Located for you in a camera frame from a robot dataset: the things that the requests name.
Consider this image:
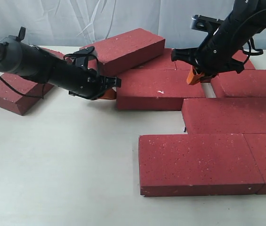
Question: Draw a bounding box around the red brick back row right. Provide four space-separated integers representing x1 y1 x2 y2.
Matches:
175 50 247 83

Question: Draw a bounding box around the red brick right edge row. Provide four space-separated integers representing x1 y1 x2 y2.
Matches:
211 70 266 97

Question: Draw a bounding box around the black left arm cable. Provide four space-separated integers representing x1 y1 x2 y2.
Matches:
0 26 100 99

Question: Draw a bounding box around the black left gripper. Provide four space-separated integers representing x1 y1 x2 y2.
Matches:
48 53 121 100

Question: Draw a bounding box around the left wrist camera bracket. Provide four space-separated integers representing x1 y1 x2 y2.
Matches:
72 46 98 69

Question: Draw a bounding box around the white wrinkled backdrop curtain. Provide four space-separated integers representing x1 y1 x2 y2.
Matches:
0 0 266 50

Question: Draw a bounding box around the red brick under tilted one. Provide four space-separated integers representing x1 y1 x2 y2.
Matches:
133 48 177 70

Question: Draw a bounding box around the red brick with white mark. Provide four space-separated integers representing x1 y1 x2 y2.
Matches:
116 69 205 111

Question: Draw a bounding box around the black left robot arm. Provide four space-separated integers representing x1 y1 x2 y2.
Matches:
0 36 121 100

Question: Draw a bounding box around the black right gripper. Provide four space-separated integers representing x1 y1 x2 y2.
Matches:
171 0 266 85

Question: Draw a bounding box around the large red brick front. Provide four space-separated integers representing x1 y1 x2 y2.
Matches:
138 134 265 197

